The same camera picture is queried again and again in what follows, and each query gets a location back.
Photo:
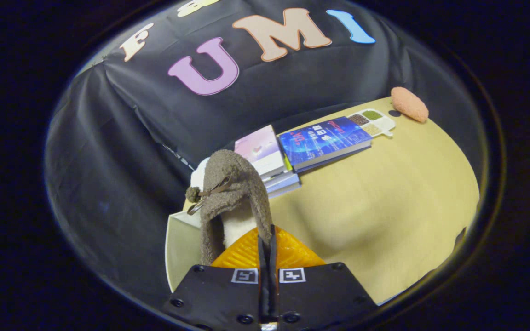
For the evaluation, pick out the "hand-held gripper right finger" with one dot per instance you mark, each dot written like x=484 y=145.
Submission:
x=320 y=294

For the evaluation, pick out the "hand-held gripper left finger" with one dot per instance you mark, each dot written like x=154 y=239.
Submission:
x=219 y=294

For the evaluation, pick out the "grey fabric storage box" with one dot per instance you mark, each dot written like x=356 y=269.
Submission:
x=182 y=250

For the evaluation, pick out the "brown fuzzy slipper shoe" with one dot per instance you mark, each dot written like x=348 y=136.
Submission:
x=237 y=188

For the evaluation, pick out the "pale blue cover book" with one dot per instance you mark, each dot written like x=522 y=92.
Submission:
x=285 y=186

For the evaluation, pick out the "thin white-edged book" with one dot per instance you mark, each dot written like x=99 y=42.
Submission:
x=278 y=178

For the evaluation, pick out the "pink cover book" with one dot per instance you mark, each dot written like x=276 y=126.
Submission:
x=258 y=149

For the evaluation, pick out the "black backdrop cloth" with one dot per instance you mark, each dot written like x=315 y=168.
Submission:
x=131 y=138

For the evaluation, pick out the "white divided grain tray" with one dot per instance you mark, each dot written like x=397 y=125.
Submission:
x=375 y=122

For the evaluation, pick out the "orange fuzzy sponge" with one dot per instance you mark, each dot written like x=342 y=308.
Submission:
x=410 y=105

